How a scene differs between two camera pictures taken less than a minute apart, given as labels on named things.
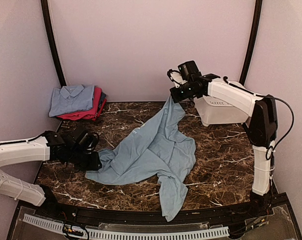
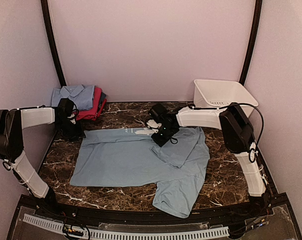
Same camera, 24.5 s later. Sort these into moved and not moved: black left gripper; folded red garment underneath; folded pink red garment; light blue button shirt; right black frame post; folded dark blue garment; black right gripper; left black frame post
Moved: black left gripper; black right gripper
Not moved: left black frame post; right black frame post; folded pink red garment; folded dark blue garment; folded red garment underneath; light blue button shirt
